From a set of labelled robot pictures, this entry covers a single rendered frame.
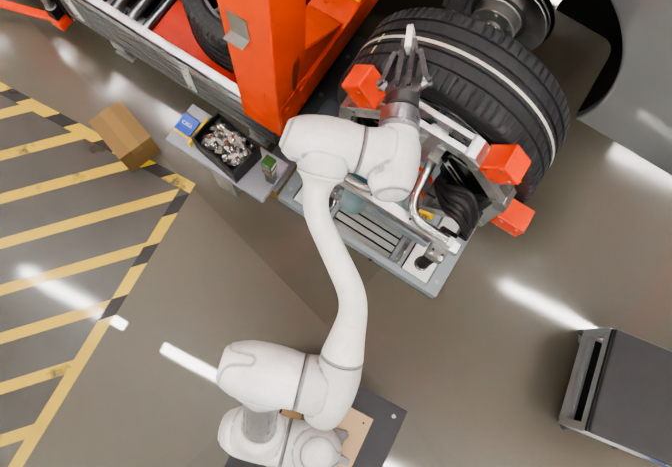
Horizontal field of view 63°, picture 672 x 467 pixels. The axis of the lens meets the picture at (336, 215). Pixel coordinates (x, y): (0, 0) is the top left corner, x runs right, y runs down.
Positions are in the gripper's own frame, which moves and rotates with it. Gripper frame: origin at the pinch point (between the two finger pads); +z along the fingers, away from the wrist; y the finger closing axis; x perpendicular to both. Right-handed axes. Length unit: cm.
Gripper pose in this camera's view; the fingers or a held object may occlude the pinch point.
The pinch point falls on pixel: (410, 39)
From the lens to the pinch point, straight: 136.2
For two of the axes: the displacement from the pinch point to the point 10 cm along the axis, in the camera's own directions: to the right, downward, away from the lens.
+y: 9.4, 0.1, -3.4
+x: -3.0, -4.3, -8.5
